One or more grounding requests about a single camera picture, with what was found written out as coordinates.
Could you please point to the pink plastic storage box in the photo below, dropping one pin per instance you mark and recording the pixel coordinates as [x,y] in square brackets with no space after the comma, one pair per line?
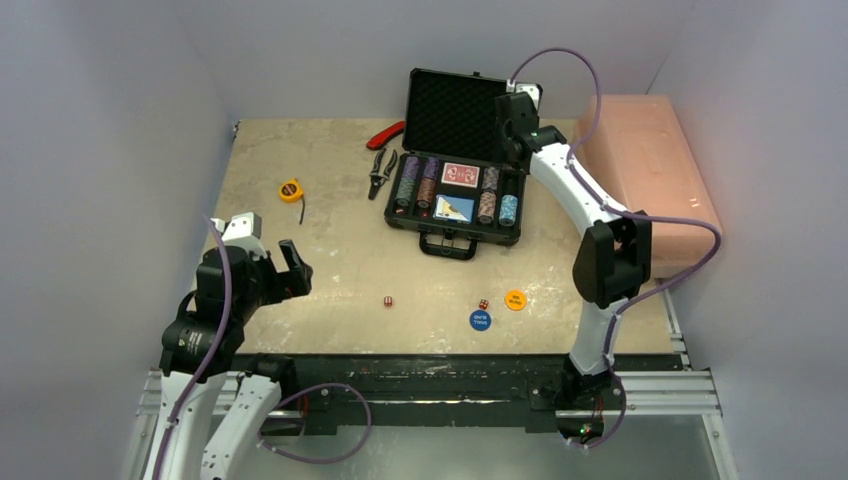
[639,155]

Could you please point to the orange purple chip stack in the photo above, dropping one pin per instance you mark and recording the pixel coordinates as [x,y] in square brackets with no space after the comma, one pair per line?
[427,185]

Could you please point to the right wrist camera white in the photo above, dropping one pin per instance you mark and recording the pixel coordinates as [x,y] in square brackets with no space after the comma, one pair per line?
[534,91]

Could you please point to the light blue chip stack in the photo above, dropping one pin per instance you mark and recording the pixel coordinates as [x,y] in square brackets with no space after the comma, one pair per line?
[508,210]

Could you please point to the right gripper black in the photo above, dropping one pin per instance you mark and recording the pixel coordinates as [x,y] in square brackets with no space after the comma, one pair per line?
[512,115]

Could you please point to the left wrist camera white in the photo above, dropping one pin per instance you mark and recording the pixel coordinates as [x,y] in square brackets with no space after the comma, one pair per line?
[242,231]

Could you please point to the tan chip stack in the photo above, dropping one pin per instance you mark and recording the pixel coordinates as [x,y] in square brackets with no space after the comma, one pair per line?
[488,197]

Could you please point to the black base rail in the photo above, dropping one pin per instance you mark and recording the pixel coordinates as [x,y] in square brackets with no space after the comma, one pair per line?
[539,393]

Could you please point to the black poker set case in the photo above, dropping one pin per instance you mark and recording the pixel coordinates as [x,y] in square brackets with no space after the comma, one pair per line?
[451,117]

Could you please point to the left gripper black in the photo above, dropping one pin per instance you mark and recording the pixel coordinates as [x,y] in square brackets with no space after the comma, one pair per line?
[285,284]

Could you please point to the red card deck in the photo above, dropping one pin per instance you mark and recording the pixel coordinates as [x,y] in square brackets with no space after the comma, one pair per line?
[461,175]

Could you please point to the blue small blind button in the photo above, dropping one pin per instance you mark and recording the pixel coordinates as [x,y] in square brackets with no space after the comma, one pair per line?
[480,320]

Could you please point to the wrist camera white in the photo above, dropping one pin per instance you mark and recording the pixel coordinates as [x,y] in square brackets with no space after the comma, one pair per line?
[534,91]
[242,231]

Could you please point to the aluminium frame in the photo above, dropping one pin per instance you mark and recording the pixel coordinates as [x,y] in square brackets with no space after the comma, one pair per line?
[684,394]

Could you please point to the blue card deck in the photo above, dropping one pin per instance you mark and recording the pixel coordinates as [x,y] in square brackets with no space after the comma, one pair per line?
[454,209]

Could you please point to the red handled knife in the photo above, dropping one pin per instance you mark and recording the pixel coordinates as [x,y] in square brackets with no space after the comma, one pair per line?
[382,138]

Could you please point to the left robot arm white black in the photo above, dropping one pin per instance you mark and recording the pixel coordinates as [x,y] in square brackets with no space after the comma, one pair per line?
[199,348]

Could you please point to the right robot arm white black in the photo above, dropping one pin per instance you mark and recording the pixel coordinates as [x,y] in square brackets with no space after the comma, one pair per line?
[614,255]

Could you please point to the green purple chip stack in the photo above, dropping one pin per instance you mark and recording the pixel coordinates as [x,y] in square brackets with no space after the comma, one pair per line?
[407,181]

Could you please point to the black pliers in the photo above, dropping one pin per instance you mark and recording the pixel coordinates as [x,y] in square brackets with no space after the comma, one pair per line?
[380,175]

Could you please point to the yellow tape measure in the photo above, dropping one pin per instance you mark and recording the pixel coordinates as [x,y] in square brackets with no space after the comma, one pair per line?
[290,192]

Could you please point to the orange big blind button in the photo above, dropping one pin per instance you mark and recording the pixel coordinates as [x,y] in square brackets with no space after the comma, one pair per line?
[515,300]

